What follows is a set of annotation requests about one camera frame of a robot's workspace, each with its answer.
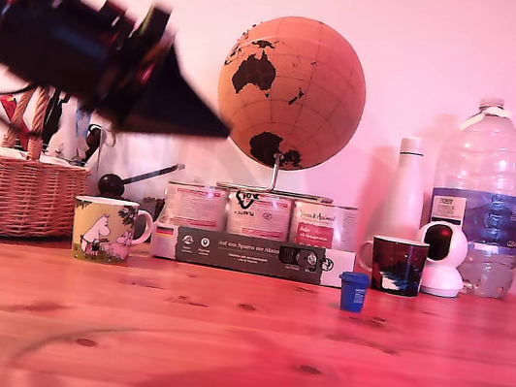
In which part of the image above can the blue coffee capsule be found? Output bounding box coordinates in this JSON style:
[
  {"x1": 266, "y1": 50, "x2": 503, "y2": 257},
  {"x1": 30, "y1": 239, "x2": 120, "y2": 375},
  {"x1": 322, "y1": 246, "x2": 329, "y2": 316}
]
[{"x1": 334, "y1": 270, "x2": 371, "y2": 315}]

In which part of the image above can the clear plastic lidded container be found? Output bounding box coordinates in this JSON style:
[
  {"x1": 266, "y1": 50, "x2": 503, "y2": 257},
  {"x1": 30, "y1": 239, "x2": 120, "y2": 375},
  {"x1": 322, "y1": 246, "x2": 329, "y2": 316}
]
[{"x1": 87, "y1": 123, "x2": 194, "y2": 221}]

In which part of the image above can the blue and white packet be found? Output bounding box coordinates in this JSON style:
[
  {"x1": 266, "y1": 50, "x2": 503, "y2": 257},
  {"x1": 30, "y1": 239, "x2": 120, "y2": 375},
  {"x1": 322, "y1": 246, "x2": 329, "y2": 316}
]
[{"x1": 72, "y1": 108, "x2": 95, "y2": 139}]

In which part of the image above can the black round-headed scoop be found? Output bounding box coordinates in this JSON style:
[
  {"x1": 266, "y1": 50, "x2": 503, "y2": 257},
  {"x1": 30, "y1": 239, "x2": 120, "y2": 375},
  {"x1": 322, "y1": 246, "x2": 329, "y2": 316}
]
[{"x1": 96, "y1": 151, "x2": 187, "y2": 209}]

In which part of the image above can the silver tin with label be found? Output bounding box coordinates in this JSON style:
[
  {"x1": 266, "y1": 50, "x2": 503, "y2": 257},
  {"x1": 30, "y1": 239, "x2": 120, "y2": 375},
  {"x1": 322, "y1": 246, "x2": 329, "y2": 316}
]
[
  {"x1": 223, "y1": 188, "x2": 296, "y2": 243},
  {"x1": 161, "y1": 178, "x2": 232, "y2": 234},
  {"x1": 287, "y1": 197, "x2": 361, "y2": 254}
]

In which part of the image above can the black stick utensil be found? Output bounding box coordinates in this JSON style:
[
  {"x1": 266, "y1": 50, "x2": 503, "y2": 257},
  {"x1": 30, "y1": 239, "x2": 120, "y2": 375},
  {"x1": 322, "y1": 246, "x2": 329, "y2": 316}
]
[
  {"x1": 40, "y1": 91, "x2": 64, "y2": 153},
  {"x1": 44, "y1": 91, "x2": 72, "y2": 149}
]

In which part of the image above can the cork globe on stand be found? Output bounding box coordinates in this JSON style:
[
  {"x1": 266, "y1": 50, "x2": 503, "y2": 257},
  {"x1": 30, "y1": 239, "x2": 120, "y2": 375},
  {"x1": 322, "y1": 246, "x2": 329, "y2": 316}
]
[{"x1": 202, "y1": 6, "x2": 378, "y2": 209}]

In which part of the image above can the yellow cartoon mug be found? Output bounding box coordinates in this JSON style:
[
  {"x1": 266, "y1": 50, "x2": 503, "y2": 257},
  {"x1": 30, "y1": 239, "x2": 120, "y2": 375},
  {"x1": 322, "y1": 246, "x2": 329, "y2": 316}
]
[{"x1": 66, "y1": 192, "x2": 158, "y2": 271}]

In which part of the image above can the red packet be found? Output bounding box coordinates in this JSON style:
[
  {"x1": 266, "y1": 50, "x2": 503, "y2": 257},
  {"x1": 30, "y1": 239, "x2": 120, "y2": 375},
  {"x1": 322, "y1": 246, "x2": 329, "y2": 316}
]
[{"x1": 0, "y1": 94, "x2": 36, "y2": 148}]

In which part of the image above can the long grey cardboard box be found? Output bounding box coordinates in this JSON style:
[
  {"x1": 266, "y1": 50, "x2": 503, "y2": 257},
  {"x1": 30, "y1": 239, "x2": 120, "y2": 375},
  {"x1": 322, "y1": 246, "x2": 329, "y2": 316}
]
[{"x1": 147, "y1": 219, "x2": 358, "y2": 291}]

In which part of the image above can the white slim bottle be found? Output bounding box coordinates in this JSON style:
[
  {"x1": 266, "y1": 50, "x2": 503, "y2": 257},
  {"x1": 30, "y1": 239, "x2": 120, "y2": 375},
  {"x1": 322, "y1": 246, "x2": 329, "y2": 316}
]
[{"x1": 373, "y1": 134, "x2": 436, "y2": 252}]

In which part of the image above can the dark patterned mug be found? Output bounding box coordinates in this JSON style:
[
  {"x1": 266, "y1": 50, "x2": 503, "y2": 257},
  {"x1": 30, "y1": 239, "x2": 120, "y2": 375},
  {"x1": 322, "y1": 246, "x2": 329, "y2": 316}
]
[{"x1": 352, "y1": 231, "x2": 431, "y2": 299}]

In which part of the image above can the large clear water bottle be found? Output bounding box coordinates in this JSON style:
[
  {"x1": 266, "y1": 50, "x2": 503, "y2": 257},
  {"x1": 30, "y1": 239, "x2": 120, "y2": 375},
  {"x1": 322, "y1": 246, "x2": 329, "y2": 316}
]
[{"x1": 417, "y1": 90, "x2": 516, "y2": 303}]

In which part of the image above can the dark brown tool handle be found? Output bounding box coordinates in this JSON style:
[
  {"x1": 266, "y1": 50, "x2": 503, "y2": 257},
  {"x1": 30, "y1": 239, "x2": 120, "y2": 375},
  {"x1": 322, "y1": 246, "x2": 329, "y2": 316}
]
[{"x1": 83, "y1": 123, "x2": 106, "y2": 164}]

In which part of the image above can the wicker basket with handle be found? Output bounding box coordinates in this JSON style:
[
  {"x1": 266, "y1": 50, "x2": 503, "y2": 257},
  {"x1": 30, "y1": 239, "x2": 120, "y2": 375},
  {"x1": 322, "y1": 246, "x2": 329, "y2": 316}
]
[{"x1": 0, "y1": 78, "x2": 106, "y2": 251}]

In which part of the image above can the small white round camera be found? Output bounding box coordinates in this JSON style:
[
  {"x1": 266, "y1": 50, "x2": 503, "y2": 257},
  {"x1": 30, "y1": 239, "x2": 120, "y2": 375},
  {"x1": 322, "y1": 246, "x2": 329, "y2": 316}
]
[{"x1": 406, "y1": 217, "x2": 473, "y2": 300}]

